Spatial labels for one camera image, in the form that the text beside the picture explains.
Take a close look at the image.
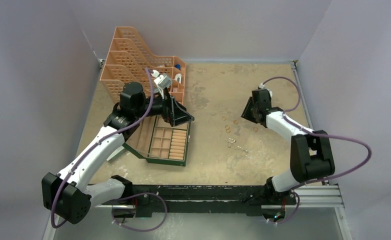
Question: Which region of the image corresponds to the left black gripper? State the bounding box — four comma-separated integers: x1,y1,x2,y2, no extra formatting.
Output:
134,86,194,126

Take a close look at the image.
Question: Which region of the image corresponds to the green jewelry box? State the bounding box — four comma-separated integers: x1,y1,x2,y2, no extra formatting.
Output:
122,115,191,167

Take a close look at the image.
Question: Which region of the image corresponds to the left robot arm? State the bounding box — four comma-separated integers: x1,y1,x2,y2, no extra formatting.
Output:
41,81,195,229

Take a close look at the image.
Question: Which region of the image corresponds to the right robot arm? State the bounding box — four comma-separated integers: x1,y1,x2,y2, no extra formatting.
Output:
241,89,335,204

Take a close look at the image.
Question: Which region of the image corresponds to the silver stapler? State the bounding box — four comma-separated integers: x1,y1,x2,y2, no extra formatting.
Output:
174,73,183,84

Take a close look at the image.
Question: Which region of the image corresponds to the white paper card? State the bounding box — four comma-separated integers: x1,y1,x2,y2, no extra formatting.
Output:
106,146,127,162

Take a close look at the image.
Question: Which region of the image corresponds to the peach mesh file organizer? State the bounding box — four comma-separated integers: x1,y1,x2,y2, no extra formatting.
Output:
99,26,186,105

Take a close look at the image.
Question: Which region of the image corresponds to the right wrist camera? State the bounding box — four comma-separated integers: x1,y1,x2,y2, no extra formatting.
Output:
259,84,273,99

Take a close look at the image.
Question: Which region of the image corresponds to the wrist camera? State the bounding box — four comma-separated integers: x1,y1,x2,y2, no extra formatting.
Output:
259,84,273,99
154,73,173,90

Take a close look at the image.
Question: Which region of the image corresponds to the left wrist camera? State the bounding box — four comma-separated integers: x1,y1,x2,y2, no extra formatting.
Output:
154,73,173,90

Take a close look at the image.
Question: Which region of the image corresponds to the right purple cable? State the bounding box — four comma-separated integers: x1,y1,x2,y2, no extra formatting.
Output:
263,76,373,191

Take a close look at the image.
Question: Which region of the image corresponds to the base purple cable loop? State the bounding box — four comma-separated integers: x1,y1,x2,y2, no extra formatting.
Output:
111,192,168,233

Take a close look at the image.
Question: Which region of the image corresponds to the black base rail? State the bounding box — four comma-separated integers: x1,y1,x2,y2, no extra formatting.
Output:
110,184,297,218

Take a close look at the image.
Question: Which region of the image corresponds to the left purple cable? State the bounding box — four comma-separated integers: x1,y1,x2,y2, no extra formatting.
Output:
50,67,160,229

